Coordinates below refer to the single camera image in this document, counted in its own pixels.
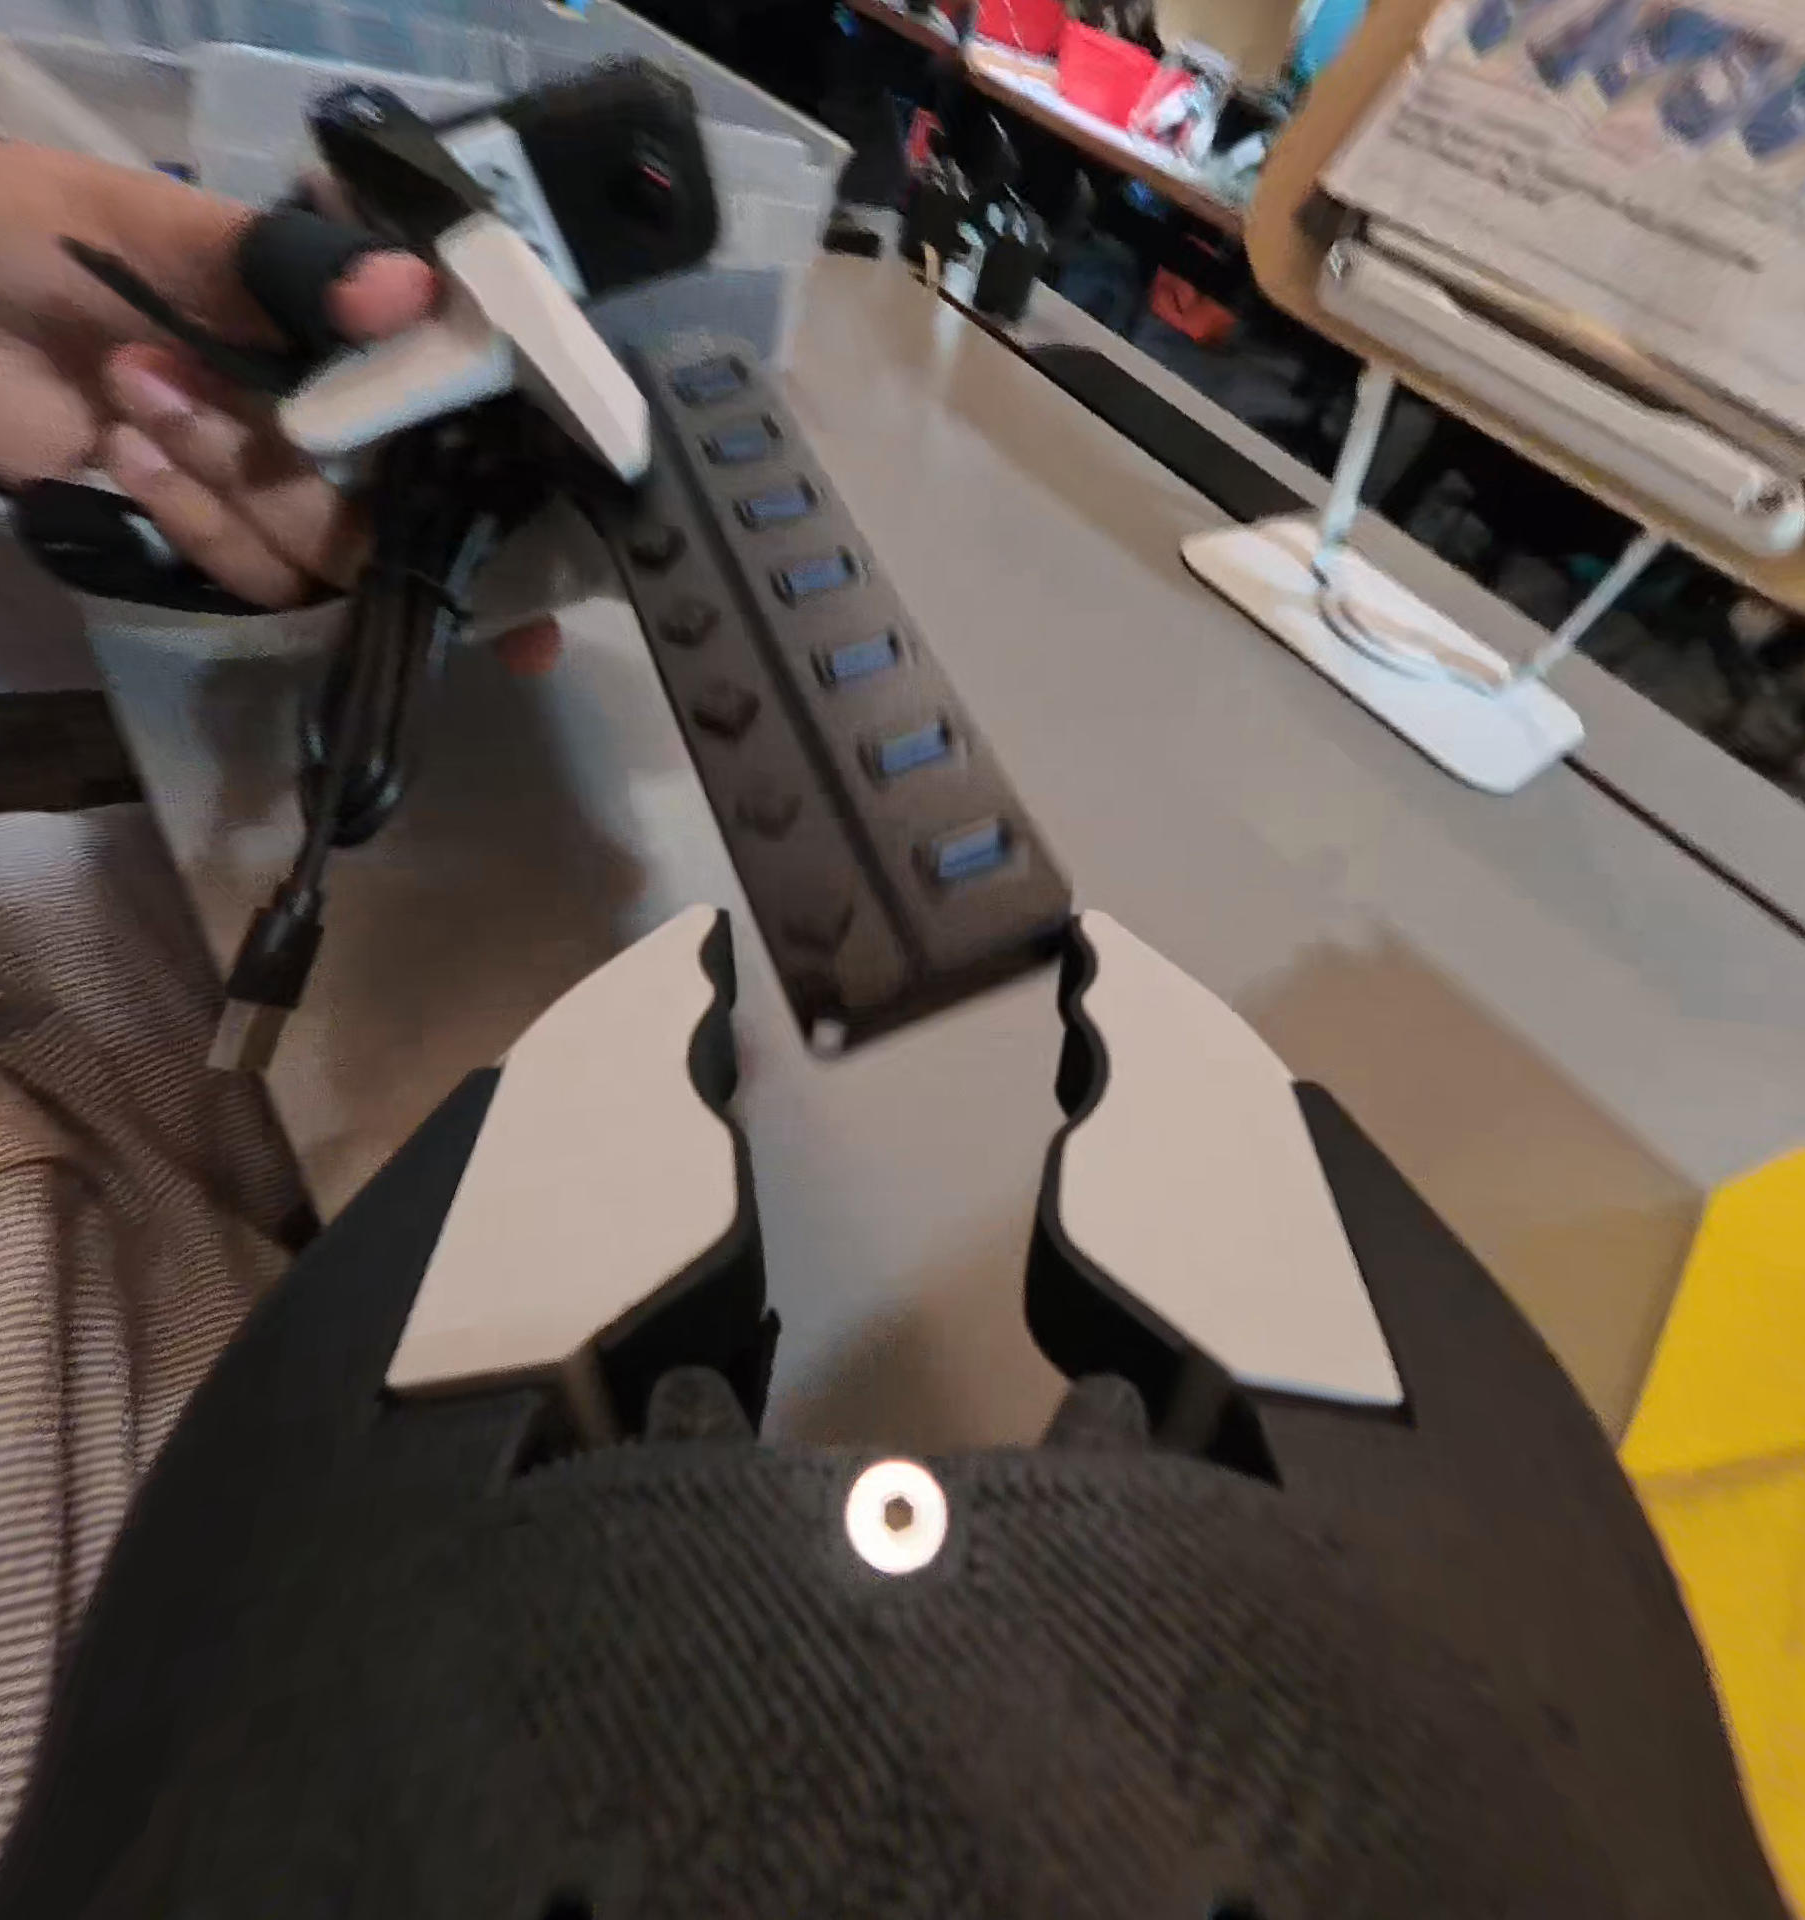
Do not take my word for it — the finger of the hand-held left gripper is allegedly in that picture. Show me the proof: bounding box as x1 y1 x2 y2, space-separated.
281 323 521 459
436 217 654 486

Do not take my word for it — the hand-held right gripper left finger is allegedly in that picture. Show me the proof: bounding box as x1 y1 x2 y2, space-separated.
383 903 781 1447

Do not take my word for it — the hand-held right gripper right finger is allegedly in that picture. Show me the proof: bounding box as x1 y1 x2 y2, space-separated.
1027 907 1409 1447

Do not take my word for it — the clear plastic bin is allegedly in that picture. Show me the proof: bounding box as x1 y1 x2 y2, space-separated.
0 0 850 360

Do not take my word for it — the black hub cable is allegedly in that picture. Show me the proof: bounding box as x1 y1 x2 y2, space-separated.
208 427 507 1080

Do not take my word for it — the black usb hub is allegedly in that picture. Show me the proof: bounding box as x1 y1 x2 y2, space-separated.
595 331 1076 1055

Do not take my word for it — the person's left hand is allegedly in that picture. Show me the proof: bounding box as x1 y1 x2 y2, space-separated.
0 134 560 676

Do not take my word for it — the black charger dock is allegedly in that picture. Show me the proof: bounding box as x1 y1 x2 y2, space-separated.
970 195 1053 319
902 164 979 271

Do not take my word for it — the red plastic bin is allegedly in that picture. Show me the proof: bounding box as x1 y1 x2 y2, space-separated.
1057 19 1161 108

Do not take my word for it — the black office chair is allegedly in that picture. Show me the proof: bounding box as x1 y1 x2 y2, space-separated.
0 688 146 820

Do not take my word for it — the person's striped shirt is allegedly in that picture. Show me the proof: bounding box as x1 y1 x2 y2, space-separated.
0 811 319 1909

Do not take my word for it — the large yellow plastic bin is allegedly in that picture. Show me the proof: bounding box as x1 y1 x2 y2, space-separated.
1619 1121 1805 1920

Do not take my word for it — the printed instruction sheet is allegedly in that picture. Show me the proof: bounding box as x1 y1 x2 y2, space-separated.
1321 0 1805 468

